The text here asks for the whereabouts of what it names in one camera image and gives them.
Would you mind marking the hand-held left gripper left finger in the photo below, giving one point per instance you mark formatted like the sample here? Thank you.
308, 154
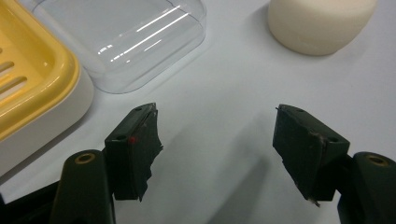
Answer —
130, 161

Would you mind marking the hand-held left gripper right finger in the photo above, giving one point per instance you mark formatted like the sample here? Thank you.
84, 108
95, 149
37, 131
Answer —
311, 155

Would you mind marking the clear plastic soap dish lid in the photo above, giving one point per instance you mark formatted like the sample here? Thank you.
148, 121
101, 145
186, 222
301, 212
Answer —
130, 40

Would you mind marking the yellow and white soap dish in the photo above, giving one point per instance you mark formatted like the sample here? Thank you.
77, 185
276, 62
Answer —
34, 77

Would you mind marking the cream round soap bar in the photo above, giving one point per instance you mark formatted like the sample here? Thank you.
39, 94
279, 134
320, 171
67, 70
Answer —
320, 25

